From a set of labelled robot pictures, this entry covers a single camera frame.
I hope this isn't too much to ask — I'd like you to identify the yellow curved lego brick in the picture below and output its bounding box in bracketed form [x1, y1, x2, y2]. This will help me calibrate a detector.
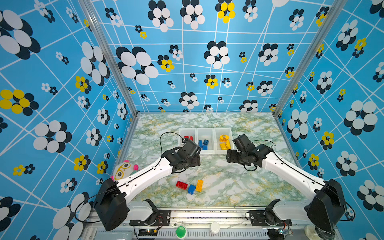
[220, 143, 228, 150]

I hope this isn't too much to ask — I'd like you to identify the yellow round lego piece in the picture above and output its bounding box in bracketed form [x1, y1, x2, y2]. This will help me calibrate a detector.
[219, 135, 229, 143]

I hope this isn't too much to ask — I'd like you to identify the red long lego brick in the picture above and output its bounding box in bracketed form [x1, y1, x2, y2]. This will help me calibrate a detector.
[176, 181, 188, 190]

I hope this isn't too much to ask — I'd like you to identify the yellow long lego brick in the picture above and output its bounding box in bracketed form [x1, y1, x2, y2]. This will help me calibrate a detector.
[196, 180, 204, 192]

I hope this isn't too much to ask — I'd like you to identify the blue lego brick bottom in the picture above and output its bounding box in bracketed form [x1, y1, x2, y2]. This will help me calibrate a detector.
[188, 185, 196, 195]

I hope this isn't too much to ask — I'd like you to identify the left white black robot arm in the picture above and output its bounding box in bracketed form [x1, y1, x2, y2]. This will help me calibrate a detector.
[94, 140, 201, 231]

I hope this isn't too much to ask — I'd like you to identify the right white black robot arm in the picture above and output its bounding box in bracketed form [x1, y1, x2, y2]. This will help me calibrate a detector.
[226, 134, 349, 233]

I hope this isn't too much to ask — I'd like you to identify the left translucent white bin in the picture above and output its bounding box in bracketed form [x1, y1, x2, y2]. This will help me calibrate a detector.
[179, 128, 199, 147]

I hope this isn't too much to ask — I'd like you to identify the middle translucent white bin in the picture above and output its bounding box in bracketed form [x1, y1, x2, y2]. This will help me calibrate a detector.
[197, 128, 215, 155]

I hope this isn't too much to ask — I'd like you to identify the pink white plush toy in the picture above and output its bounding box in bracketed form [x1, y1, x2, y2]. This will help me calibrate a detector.
[111, 160, 139, 181]

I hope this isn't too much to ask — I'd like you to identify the green push button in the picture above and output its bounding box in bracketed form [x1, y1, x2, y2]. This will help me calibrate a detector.
[176, 226, 188, 240]

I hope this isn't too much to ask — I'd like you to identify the white round knob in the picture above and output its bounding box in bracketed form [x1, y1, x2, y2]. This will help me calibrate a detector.
[210, 222, 221, 235]

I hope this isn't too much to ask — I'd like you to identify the clear tape roll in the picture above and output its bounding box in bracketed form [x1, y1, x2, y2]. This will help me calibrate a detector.
[304, 225, 336, 240]

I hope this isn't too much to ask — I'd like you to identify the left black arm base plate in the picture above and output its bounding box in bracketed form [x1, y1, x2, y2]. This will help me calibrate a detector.
[130, 210, 171, 227]

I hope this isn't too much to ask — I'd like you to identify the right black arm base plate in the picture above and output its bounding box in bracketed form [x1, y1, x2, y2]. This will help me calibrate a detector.
[245, 210, 292, 227]

